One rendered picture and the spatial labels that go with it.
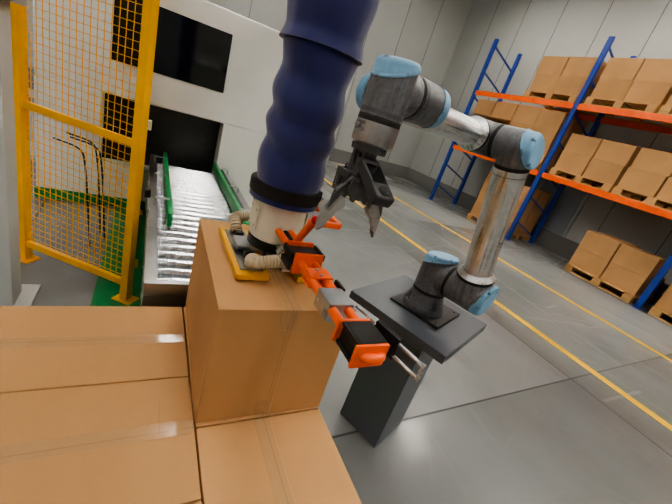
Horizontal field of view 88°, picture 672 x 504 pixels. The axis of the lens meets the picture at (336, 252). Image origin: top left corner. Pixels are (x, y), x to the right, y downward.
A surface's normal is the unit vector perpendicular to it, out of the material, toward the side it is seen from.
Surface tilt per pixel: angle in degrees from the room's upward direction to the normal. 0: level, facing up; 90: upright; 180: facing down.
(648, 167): 90
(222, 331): 90
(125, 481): 0
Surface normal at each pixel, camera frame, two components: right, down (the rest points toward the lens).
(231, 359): 0.40, 0.45
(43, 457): 0.30, -0.89
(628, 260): -0.84, -0.05
